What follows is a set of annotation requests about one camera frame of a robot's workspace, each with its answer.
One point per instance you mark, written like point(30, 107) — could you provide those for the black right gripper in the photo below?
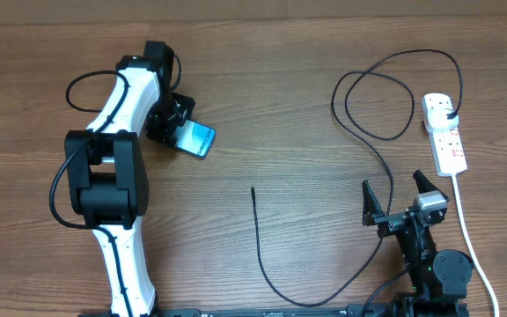
point(371, 212)

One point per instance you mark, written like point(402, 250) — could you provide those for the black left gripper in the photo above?
point(165, 132)

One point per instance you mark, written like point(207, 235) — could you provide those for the smartphone with blue screen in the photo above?
point(195, 139)

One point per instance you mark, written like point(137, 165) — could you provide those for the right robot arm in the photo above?
point(439, 278)

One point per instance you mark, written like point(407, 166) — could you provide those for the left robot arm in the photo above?
point(107, 179)

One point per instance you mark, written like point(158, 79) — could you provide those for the white charger plug adapter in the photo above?
point(436, 120)

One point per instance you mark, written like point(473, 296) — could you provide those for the white power strip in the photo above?
point(446, 146)

